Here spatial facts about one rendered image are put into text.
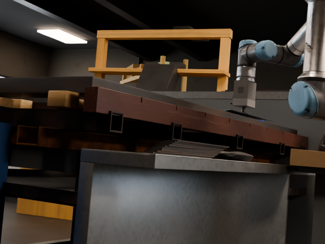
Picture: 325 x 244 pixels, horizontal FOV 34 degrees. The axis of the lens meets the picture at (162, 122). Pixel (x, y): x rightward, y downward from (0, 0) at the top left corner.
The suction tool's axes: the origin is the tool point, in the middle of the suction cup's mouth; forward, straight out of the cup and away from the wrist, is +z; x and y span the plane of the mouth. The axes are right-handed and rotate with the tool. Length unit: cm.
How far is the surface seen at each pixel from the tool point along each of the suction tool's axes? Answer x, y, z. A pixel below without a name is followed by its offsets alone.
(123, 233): 12, 94, 37
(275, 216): 13.0, -9.4, 38.4
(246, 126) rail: 8.7, 16.4, 4.5
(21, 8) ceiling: -724, -534, -254
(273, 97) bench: -9, -59, -17
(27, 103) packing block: -35, 83, 5
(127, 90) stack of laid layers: 4, 86, 1
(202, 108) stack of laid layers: 4.1, 43.4, 1.1
